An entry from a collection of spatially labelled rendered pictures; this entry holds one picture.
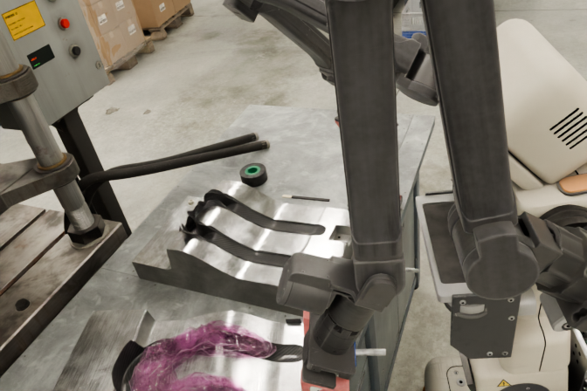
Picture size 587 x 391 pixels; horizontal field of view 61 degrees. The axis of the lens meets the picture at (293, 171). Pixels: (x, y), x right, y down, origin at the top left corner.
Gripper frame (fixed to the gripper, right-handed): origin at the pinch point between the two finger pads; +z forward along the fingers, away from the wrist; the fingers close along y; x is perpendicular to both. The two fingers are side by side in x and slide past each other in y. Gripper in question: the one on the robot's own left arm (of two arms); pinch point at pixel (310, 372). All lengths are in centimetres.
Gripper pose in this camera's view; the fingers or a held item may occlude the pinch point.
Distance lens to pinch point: 80.4
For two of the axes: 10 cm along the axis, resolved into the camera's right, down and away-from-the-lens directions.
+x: 9.5, 2.9, 1.4
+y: -0.5, 5.8, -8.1
